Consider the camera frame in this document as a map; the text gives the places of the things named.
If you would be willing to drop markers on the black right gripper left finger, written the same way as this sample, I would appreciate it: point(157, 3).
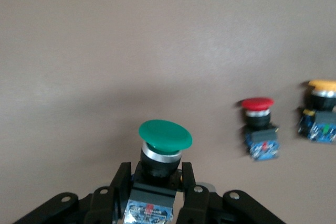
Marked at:
point(115, 203)

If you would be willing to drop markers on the yellow mushroom push button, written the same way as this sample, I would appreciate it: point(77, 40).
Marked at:
point(321, 119)

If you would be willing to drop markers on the red mushroom push button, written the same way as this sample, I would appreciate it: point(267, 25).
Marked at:
point(258, 129)

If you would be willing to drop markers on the green mushroom push button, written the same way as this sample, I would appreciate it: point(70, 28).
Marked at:
point(165, 134)

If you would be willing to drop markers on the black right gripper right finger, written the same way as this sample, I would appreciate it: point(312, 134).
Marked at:
point(194, 203)

